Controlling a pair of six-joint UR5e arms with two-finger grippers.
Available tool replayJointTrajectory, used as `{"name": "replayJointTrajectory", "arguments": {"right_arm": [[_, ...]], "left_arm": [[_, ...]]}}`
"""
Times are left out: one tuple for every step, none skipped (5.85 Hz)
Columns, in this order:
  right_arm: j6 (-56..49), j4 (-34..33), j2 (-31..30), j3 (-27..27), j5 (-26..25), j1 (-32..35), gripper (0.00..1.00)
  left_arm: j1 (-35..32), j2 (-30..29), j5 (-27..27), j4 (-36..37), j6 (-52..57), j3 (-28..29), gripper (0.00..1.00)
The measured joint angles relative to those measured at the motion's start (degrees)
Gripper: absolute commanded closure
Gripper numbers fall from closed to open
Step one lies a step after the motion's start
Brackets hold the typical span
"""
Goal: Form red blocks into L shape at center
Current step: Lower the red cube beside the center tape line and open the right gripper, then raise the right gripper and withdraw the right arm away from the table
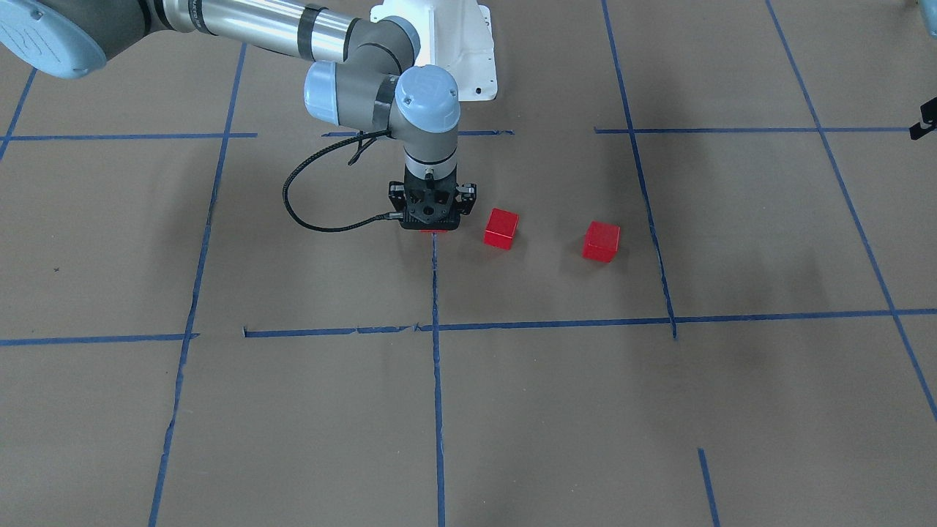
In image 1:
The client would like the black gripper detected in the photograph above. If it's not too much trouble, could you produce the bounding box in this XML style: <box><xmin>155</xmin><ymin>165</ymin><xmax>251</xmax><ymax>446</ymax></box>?
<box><xmin>388</xmin><ymin>176</ymin><xmax>477</xmax><ymax>231</ymax></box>

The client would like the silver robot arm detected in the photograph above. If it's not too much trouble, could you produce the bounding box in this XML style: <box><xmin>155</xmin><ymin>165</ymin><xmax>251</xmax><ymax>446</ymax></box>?
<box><xmin>1</xmin><ymin>1</ymin><xmax>477</xmax><ymax>233</ymax></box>

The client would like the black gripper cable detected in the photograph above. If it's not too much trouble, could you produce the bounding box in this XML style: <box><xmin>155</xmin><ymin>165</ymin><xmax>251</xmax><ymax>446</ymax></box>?
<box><xmin>283</xmin><ymin>129</ymin><xmax>405</xmax><ymax>233</ymax></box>

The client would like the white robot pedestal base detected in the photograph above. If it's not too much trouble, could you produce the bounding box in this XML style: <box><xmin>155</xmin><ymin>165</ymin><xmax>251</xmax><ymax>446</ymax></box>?
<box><xmin>370</xmin><ymin>1</ymin><xmax>499</xmax><ymax>101</ymax></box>

